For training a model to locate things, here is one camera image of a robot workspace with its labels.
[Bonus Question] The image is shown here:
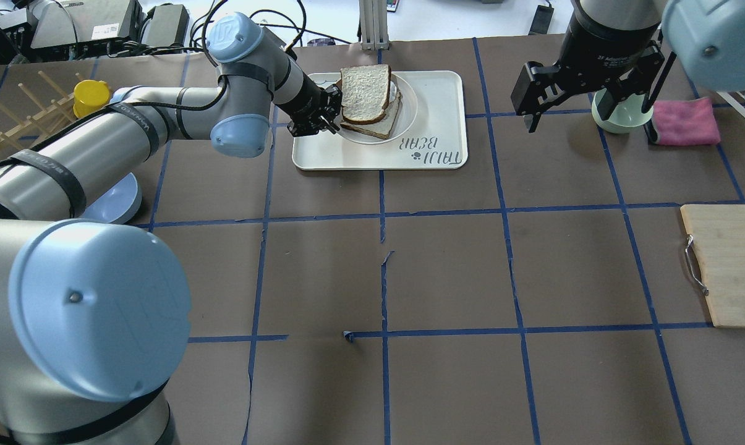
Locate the bread slice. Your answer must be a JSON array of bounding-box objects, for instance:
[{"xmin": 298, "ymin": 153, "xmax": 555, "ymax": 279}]
[
  {"xmin": 338, "ymin": 63, "xmax": 391, "ymax": 124},
  {"xmin": 340, "ymin": 92, "xmax": 402, "ymax": 139}
]

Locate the wooden cutting board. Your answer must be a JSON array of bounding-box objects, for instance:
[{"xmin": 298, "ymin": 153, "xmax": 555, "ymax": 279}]
[{"xmin": 681, "ymin": 205, "xmax": 745, "ymax": 329}]

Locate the aluminium frame post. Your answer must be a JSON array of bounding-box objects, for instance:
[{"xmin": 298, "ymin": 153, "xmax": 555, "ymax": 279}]
[{"xmin": 359, "ymin": 0, "xmax": 390, "ymax": 51}]

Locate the white round plate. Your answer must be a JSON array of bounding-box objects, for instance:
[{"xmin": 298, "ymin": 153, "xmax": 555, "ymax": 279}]
[{"xmin": 339, "ymin": 72, "xmax": 418, "ymax": 145}]

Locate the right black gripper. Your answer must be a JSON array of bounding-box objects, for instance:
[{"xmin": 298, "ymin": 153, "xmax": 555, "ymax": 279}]
[{"xmin": 511, "ymin": 12, "xmax": 665, "ymax": 134}]

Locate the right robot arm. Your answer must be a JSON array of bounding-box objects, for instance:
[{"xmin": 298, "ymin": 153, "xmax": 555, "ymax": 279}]
[{"xmin": 511, "ymin": 1, "xmax": 745, "ymax": 132}]

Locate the bread slice on plate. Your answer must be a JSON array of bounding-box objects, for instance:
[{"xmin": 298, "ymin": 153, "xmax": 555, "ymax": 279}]
[{"xmin": 340, "ymin": 92, "xmax": 402, "ymax": 139}]

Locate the black power adapter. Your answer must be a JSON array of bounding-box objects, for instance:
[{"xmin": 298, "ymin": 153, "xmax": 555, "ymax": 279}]
[{"xmin": 528, "ymin": 3, "xmax": 554, "ymax": 36}]

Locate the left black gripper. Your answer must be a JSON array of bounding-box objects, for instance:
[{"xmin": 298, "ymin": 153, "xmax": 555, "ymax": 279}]
[{"xmin": 276, "ymin": 68, "xmax": 343, "ymax": 137}]

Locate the blue bowl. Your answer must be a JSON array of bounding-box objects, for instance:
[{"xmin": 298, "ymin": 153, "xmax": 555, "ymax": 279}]
[{"xmin": 81, "ymin": 174, "xmax": 142, "ymax": 224}]

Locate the yellow cup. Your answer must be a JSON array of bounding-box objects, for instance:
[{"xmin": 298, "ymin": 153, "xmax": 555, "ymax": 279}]
[{"xmin": 72, "ymin": 80, "xmax": 112, "ymax": 118}]

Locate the pink cloth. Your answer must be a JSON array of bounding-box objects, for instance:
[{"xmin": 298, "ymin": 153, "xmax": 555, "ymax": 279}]
[{"xmin": 643, "ymin": 98, "xmax": 721, "ymax": 146}]

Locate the green bowl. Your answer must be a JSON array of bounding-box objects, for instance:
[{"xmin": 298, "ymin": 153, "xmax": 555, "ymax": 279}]
[{"xmin": 592, "ymin": 88, "xmax": 653, "ymax": 134}]

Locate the cream bear tray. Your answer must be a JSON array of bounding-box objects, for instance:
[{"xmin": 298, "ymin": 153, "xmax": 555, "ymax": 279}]
[{"xmin": 292, "ymin": 70, "xmax": 469, "ymax": 171}]

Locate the wooden cup rack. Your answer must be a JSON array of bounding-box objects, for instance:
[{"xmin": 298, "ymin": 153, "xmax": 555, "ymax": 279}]
[{"xmin": 0, "ymin": 69, "xmax": 86, "ymax": 155}]

